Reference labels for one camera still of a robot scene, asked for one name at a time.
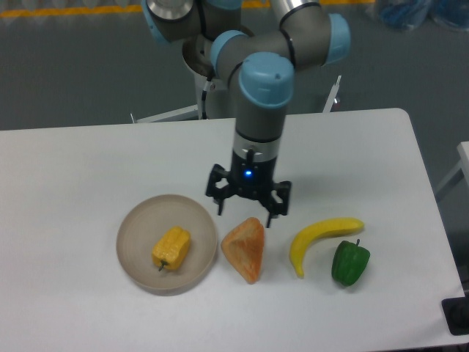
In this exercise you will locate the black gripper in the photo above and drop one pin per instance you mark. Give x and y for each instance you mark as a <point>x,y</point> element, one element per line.
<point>250,179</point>

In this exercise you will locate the yellow toy bell pepper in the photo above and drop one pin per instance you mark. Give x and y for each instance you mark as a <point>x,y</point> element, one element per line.
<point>170,251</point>

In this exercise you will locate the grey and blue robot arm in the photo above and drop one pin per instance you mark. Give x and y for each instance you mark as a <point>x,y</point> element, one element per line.
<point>259,73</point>

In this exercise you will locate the green toy bell pepper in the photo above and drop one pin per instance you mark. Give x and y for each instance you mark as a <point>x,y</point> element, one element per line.
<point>349,262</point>

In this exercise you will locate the beige round plate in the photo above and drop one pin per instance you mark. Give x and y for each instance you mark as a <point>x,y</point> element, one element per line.
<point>146,224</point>

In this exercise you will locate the orange toy toast slice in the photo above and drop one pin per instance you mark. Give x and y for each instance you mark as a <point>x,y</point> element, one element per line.
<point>243,248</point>

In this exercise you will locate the yellow toy banana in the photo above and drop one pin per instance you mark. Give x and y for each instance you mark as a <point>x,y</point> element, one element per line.
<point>329,228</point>

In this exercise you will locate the white furniture edge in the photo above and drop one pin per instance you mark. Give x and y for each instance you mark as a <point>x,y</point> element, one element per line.
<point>455,175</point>

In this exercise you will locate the blue plastic bags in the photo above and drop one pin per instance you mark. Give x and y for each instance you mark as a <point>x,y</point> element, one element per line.
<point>409,15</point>

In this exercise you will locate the black box at table edge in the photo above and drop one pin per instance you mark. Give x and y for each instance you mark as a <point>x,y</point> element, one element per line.
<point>456,315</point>

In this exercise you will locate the white metal frame bracket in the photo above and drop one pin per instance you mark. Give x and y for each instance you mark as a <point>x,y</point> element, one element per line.
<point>332,99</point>

